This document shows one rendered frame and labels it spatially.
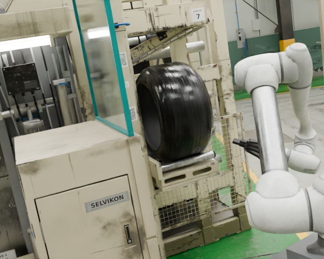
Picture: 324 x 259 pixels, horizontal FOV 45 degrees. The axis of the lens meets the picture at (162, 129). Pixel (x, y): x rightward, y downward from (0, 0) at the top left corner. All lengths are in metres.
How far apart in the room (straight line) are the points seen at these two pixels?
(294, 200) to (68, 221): 0.77
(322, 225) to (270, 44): 10.55
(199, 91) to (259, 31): 9.88
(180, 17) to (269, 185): 1.37
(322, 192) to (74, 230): 0.84
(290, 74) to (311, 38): 10.55
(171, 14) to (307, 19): 9.99
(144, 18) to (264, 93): 1.03
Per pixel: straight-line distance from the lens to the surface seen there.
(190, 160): 2.20
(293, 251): 1.58
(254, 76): 1.69
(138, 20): 2.41
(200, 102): 2.06
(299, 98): 1.84
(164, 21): 2.47
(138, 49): 2.54
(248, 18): 11.80
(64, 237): 1.35
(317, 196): 1.47
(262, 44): 11.81
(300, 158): 2.08
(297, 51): 1.73
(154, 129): 2.51
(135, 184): 1.36
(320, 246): 1.56
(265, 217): 1.45
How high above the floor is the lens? 1.54
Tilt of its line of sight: 12 degrees down
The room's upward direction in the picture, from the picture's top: 9 degrees counter-clockwise
